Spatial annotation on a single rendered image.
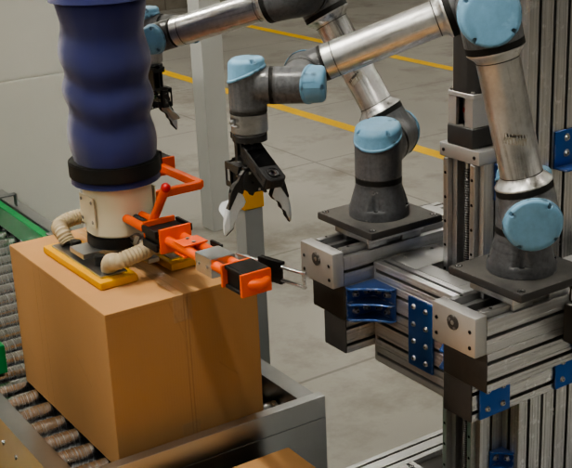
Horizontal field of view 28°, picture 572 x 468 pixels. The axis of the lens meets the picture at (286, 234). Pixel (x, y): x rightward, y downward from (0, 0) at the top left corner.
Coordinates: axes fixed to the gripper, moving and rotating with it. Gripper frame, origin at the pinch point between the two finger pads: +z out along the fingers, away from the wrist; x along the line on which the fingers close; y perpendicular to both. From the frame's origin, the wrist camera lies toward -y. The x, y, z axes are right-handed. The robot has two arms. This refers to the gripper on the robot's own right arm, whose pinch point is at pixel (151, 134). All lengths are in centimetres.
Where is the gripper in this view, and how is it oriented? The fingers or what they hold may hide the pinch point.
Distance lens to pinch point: 327.2
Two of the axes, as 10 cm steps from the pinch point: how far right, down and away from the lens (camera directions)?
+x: 8.3, -2.2, 5.2
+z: 0.4, 9.4, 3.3
